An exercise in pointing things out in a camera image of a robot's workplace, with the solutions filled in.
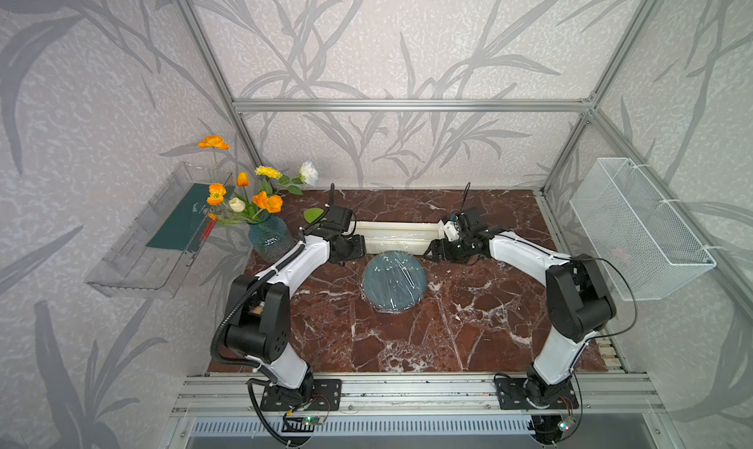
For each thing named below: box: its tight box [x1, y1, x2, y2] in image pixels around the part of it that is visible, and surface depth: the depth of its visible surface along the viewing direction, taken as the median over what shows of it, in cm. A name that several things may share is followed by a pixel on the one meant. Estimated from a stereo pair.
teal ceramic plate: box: [361, 250, 428, 314], surface depth 91 cm
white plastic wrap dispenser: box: [351, 219, 446, 255], surface depth 96 cm
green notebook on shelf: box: [145, 183, 211, 252], surface depth 70 cm
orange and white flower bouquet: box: [198, 135, 319, 225], surface depth 79 cm
